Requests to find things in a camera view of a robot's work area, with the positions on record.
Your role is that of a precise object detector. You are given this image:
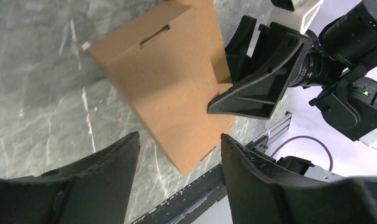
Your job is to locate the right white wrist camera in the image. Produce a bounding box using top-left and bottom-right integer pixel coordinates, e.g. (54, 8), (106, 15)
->
(267, 0), (324, 35)

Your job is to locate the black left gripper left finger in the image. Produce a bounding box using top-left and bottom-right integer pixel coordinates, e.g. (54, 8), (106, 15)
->
(0, 132), (140, 224)

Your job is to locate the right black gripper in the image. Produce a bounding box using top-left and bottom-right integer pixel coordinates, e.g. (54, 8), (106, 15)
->
(207, 15), (340, 119)

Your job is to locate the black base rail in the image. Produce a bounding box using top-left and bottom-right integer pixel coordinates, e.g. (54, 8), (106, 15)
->
(132, 112), (293, 224)

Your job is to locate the brown cardboard box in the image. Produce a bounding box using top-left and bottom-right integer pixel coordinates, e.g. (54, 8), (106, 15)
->
(88, 0), (236, 175)

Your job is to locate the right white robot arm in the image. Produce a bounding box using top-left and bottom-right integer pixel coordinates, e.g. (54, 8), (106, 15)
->
(207, 0), (377, 145)

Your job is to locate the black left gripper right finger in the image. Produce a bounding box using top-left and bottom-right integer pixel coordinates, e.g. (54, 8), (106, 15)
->
(221, 134), (377, 224)

